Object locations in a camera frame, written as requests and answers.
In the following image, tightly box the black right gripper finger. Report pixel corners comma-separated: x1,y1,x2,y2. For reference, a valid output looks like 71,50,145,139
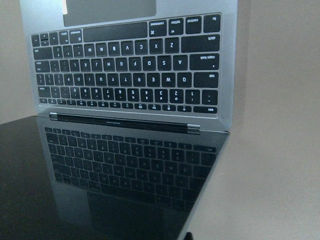
184,232,194,240

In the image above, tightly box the grey laptop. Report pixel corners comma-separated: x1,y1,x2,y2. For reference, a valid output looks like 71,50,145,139
0,0,240,240

